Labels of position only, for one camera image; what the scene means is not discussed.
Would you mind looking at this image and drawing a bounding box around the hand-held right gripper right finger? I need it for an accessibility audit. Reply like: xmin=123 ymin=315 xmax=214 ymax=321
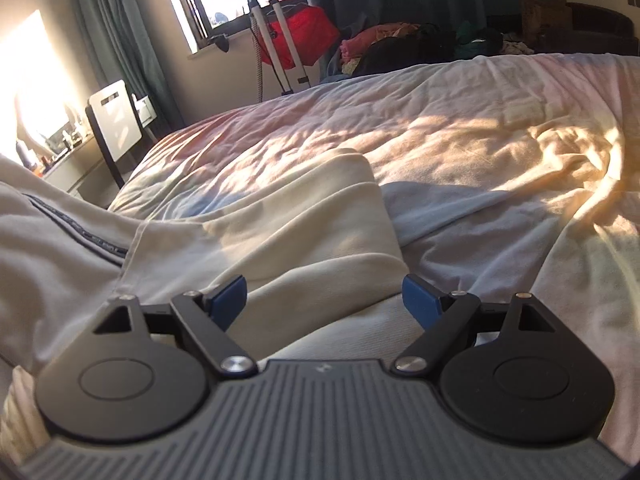
xmin=392 ymin=274 xmax=556 ymax=376

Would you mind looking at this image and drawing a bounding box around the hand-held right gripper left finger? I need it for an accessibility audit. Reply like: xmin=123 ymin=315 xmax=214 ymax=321
xmin=92 ymin=274 xmax=258 ymax=378

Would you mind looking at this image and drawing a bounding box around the cream garment with black band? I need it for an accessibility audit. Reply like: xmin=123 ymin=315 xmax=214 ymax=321
xmin=0 ymin=147 xmax=416 ymax=396

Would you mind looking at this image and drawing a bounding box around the pale pastel bed blanket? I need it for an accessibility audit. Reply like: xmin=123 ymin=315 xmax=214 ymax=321
xmin=0 ymin=52 xmax=640 ymax=466

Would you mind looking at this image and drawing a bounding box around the grey desk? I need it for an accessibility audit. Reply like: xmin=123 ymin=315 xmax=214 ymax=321
xmin=42 ymin=135 xmax=126 ymax=208

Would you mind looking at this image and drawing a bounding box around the white chair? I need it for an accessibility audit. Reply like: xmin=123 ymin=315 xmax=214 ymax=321
xmin=85 ymin=79 xmax=156 ymax=191

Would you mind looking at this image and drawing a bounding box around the group of small bottles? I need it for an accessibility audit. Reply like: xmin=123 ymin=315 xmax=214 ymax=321
xmin=15 ymin=115 xmax=88 ymax=171

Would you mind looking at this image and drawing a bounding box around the black cloth pile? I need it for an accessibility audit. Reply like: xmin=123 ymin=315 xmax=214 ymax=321
xmin=357 ymin=25 xmax=461 ymax=76

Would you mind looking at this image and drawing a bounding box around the garment steamer stand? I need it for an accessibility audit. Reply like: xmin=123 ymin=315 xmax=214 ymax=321
xmin=225 ymin=0 xmax=313 ymax=98

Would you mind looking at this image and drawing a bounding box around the green cloth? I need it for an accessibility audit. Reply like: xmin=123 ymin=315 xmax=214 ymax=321
xmin=452 ymin=20 xmax=503 ymax=56

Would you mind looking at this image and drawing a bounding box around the pink cloth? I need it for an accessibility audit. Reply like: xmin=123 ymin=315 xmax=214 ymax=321
xmin=340 ymin=22 xmax=426 ymax=61

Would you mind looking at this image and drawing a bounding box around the red bag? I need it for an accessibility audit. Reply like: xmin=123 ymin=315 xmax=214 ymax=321
xmin=257 ymin=5 xmax=341 ymax=71

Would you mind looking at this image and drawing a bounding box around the grey-green curtain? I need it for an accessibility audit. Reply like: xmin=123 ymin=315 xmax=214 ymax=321
xmin=67 ymin=0 xmax=186 ymax=131

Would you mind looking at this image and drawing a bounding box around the brown bag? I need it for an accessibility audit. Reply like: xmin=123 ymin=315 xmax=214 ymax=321
xmin=520 ymin=0 xmax=573 ymax=41

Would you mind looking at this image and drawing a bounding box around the dark armchair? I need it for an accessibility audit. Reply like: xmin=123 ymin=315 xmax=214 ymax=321
xmin=487 ymin=2 xmax=640 ymax=56

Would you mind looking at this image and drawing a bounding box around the white wall fixture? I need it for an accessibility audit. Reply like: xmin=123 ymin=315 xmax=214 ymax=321
xmin=131 ymin=94 xmax=157 ymax=128

